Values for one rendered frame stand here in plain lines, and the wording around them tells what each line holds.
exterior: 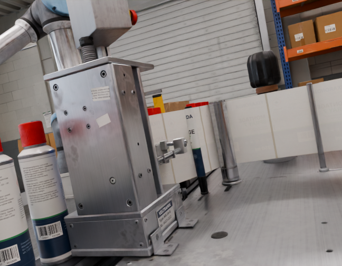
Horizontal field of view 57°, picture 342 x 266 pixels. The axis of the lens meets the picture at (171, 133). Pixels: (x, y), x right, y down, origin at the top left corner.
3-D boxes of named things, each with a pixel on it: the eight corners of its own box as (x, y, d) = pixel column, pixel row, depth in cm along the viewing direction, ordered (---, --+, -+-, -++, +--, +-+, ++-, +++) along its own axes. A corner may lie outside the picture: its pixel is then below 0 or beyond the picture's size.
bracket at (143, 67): (108, 62, 40) (107, 54, 40) (43, 81, 44) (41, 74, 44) (154, 68, 52) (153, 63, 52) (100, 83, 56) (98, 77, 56)
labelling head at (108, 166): (150, 257, 41) (110, 57, 39) (71, 257, 46) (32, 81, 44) (186, 217, 53) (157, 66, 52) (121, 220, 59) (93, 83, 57)
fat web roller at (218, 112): (239, 184, 69) (224, 99, 68) (219, 186, 71) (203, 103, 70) (243, 179, 73) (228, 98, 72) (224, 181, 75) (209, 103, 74)
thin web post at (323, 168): (329, 171, 66) (314, 81, 65) (319, 172, 66) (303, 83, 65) (328, 169, 67) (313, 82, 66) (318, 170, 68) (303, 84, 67)
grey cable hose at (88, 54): (104, 120, 78) (86, 35, 77) (93, 123, 79) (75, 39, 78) (112, 119, 81) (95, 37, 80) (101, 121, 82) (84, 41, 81)
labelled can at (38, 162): (60, 266, 44) (28, 121, 43) (32, 266, 46) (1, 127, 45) (84, 249, 49) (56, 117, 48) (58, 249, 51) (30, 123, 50)
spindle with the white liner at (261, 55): (296, 160, 82) (276, 46, 81) (260, 164, 86) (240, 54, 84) (296, 154, 90) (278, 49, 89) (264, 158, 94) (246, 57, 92)
